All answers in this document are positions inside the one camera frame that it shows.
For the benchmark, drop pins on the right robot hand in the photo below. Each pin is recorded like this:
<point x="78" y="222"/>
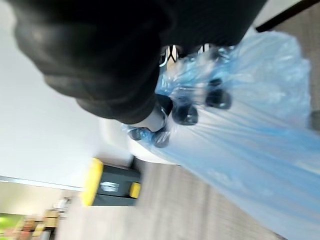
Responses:
<point x="95" y="50"/>

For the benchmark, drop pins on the blue translucent garbage bag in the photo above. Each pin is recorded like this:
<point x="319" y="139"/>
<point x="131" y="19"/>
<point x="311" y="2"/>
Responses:
<point x="250" y="140"/>

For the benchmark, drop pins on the white small bin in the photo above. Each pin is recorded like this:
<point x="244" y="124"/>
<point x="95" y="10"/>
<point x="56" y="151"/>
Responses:
<point x="117" y="140"/>

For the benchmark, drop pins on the black trash can yellow lid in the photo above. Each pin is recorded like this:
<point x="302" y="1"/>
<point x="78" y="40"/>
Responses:
<point x="115" y="183"/>

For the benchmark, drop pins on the black baseboard strip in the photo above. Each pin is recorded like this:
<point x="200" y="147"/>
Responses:
<point x="287" y="15"/>

